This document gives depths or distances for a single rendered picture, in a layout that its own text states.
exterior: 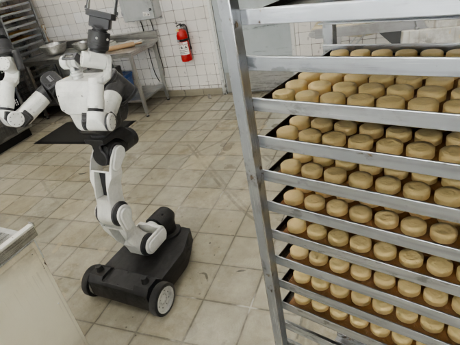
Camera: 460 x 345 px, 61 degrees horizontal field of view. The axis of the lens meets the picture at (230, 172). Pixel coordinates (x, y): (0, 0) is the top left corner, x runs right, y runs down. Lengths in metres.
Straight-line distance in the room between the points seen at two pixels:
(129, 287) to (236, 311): 0.64
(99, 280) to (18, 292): 0.74
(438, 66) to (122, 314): 2.28
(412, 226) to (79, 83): 1.63
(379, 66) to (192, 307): 2.02
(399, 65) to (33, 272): 1.71
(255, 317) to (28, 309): 1.15
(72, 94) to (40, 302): 0.98
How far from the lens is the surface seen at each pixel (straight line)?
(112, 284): 2.55
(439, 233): 0.90
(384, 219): 0.92
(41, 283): 2.04
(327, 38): 1.22
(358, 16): 0.72
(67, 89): 2.12
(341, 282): 1.04
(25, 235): 1.94
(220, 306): 2.45
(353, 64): 0.74
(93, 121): 1.78
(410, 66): 0.71
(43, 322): 2.12
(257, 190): 0.94
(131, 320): 2.57
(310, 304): 1.25
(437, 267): 0.96
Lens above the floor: 1.80
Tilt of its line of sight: 29 degrees down
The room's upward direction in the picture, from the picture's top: 11 degrees counter-clockwise
